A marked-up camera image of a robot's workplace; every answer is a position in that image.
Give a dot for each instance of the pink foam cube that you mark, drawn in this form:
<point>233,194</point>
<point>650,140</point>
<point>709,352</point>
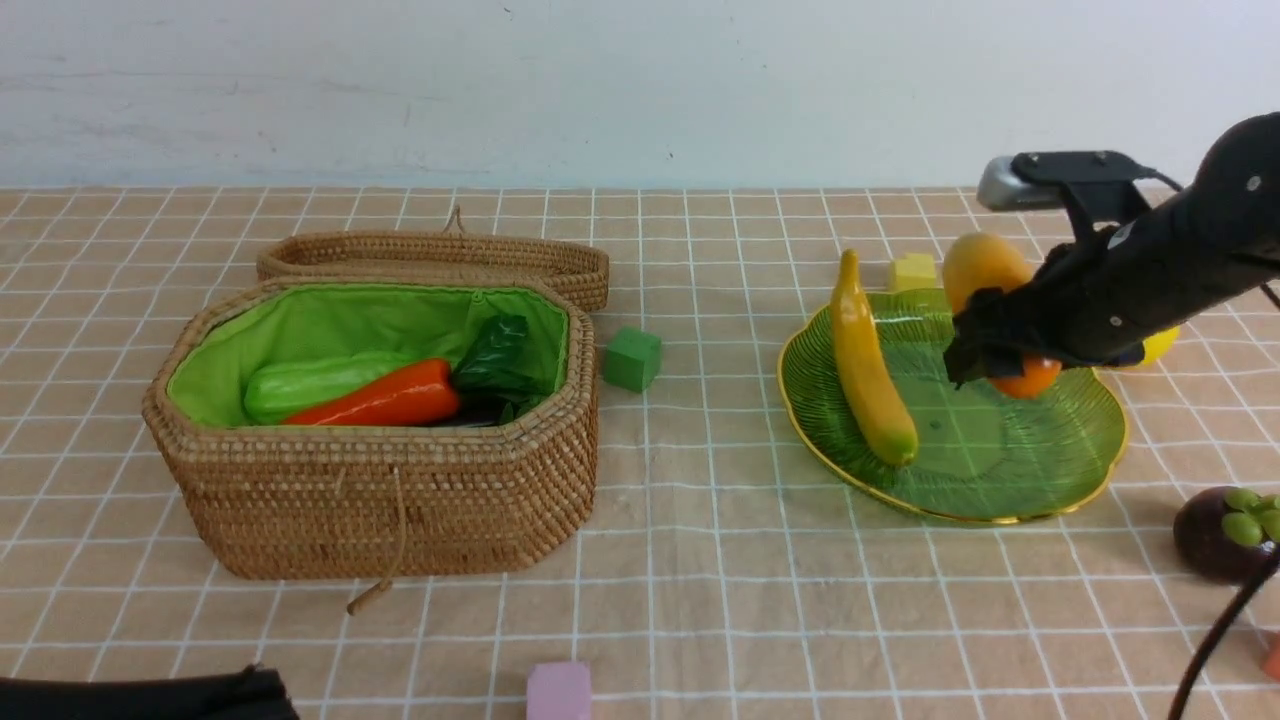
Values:
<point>559,691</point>

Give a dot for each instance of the woven wicker basket lid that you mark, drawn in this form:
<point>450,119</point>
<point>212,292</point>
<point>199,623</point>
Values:
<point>579,273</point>

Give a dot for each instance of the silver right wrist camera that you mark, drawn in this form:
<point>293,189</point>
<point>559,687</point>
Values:
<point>1002,189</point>

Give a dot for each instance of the green toy cucumber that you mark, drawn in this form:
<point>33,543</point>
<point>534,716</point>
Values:
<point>279,390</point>

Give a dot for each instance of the orange toy carrot green leaves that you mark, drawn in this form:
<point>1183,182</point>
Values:
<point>433,390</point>

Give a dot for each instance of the yellow toy lemon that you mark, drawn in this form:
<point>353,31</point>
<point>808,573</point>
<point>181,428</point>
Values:
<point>1154,347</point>

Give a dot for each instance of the dark purple toy mangosteen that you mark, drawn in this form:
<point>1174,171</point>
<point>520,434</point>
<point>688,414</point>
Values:
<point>1225,534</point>

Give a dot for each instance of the checkered beige tablecloth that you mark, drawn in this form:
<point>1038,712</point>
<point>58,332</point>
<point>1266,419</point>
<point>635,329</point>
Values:
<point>724,574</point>

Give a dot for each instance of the yellow foam cube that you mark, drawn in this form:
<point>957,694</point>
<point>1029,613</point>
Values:
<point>913,271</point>

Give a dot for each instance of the green foam cube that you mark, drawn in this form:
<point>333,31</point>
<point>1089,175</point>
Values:
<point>632,359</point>

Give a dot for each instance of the green glass leaf plate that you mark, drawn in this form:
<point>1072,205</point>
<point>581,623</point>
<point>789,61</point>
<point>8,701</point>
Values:
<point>984,458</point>

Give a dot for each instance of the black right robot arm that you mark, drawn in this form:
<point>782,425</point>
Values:
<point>1133,269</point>

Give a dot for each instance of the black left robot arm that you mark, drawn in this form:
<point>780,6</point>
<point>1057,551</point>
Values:
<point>255,692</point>

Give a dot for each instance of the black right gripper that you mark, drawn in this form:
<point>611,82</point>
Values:
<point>1134,269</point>

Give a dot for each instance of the orange foam cube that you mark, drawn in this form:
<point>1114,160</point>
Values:
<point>1270,666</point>

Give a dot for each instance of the yellow toy banana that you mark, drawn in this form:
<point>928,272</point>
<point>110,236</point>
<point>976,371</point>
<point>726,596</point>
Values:
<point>882,417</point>

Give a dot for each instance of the orange yellow toy mango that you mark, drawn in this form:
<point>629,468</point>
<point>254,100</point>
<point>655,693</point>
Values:
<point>984,260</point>

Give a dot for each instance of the woven wicker basket green lining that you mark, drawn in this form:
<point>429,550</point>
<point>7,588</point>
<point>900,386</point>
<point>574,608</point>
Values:
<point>330,503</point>

